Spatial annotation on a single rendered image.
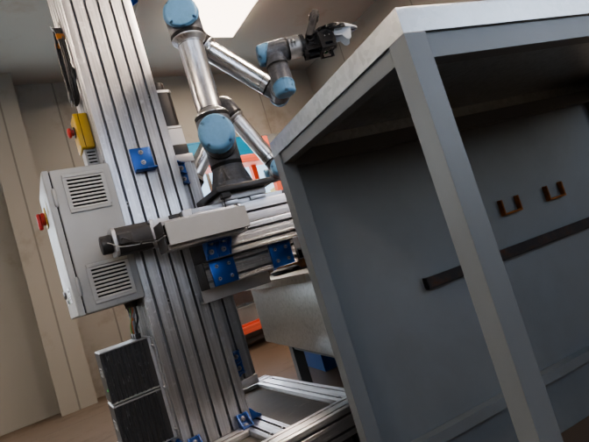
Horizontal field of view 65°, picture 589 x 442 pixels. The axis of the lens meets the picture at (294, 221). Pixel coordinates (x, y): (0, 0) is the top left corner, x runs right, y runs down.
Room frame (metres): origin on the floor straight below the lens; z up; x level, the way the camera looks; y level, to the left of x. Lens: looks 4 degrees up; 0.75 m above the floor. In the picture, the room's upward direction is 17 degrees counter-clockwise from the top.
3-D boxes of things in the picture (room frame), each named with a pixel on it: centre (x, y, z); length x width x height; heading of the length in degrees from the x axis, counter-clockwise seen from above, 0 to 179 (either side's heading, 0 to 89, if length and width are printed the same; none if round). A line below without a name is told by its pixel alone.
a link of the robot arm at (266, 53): (1.54, -0.10, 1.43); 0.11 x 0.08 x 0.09; 96
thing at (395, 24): (1.18, -0.71, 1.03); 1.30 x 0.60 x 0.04; 113
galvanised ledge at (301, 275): (2.23, 0.18, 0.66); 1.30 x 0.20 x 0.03; 23
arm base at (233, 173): (1.65, 0.18, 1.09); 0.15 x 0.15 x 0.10
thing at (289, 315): (2.26, 0.11, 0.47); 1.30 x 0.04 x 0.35; 23
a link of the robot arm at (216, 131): (1.52, 0.16, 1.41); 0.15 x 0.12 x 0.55; 6
